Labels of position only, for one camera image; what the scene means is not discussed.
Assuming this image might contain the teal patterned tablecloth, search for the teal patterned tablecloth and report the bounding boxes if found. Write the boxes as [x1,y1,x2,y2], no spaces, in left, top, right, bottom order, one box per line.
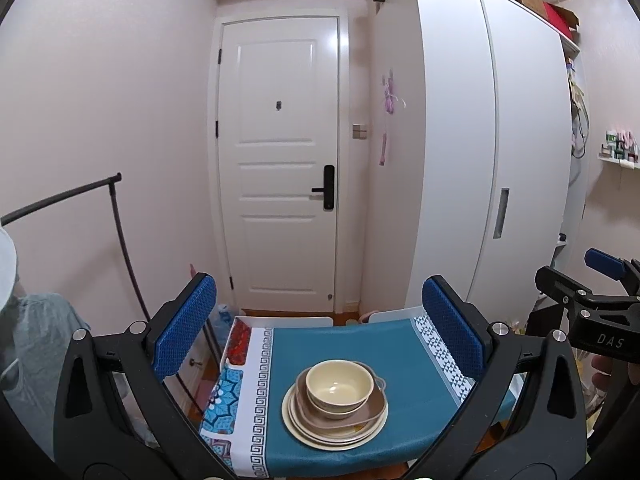
[199,316,516,478]

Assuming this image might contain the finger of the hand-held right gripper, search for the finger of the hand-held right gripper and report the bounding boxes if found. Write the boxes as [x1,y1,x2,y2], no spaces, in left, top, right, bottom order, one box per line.
[584,246,640,297]
[534,266,640,313]

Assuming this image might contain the cream yellow bowl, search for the cream yellow bowl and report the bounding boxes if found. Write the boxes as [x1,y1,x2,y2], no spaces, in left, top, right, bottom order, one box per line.
[305,359,374,409]

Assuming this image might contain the blue water bottle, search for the blue water bottle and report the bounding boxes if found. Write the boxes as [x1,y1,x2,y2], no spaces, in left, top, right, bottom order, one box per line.
[206,302,237,357]

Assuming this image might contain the black clothes rack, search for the black clothes rack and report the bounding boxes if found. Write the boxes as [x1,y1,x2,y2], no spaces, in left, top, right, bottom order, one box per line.
[0,172,152,322]

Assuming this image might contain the white plate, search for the white plate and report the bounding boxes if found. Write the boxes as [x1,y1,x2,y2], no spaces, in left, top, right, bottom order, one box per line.
[281,382,390,451]

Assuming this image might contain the purple wall ornament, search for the purple wall ornament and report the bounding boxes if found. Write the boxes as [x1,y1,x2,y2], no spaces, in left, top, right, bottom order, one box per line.
[381,67,407,117]

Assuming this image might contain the white wardrobe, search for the white wardrobe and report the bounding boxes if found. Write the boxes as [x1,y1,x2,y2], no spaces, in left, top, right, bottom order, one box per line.
[372,0,575,317]

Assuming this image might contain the person's right hand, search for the person's right hand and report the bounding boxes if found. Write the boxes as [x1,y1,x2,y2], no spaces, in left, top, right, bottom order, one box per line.
[590,354,628,393]

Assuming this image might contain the black door lock handle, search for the black door lock handle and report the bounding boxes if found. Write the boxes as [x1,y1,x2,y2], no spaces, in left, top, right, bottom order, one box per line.
[311,165,336,211]

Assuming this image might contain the white bowl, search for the white bowl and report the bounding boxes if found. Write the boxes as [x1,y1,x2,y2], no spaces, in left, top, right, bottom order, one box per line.
[307,390,372,421]

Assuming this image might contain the grey-blue garment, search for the grey-blue garment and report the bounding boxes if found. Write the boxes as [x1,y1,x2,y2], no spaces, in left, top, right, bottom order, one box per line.
[0,292,93,461]

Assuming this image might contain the hanging cables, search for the hanging cables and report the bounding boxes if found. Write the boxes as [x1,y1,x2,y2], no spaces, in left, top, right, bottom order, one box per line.
[566,57,592,161]

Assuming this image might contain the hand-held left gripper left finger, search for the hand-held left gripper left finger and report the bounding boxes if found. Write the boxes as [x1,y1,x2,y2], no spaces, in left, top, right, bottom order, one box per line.
[52,272,236,480]

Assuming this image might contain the white door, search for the white door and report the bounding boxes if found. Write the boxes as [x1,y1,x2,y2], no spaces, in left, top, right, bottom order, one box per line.
[207,10,351,313]

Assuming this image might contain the white wall shelf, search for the white wall shelf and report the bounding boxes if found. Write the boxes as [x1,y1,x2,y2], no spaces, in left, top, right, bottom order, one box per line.
[597,129,640,170]

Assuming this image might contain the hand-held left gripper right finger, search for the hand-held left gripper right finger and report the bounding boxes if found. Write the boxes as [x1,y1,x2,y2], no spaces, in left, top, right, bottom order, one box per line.
[405,275,588,480]

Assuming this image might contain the brown square bowl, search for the brown square bowl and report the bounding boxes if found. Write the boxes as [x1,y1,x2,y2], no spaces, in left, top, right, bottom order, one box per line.
[294,361,389,432]

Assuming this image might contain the red box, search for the red box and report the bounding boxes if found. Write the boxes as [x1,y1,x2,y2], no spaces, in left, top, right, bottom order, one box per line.
[541,2,581,42]

